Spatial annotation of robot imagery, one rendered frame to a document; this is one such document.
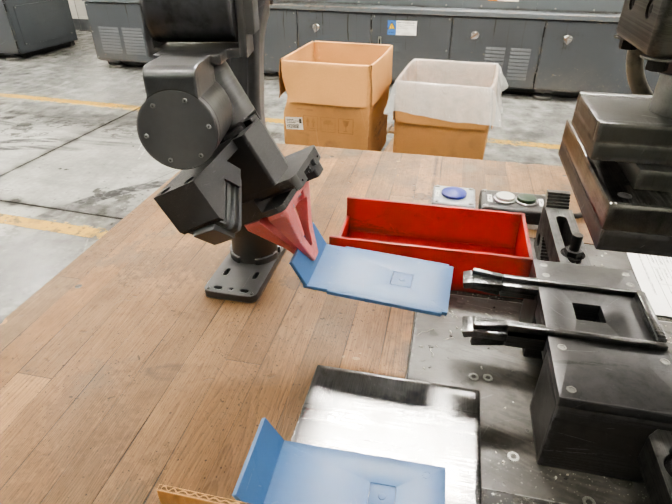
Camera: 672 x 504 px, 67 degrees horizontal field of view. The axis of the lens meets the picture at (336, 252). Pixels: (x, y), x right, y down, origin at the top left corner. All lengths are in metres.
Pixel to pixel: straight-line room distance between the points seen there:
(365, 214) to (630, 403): 0.44
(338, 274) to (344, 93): 2.24
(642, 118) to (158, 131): 0.34
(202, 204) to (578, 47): 4.70
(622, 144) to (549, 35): 4.55
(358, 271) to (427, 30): 4.50
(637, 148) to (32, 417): 0.56
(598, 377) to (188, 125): 0.37
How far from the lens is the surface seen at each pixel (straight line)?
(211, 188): 0.40
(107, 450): 0.53
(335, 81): 2.71
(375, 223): 0.76
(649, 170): 0.41
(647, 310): 0.56
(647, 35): 0.40
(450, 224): 0.75
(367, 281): 0.51
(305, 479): 0.44
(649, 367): 0.51
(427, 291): 0.50
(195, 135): 0.38
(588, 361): 0.49
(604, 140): 0.40
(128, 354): 0.61
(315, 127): 2.83
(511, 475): 0.50
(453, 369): 0.57
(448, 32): 4.94
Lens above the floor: 1.29
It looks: 32 degrees down
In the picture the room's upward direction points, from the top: straight up
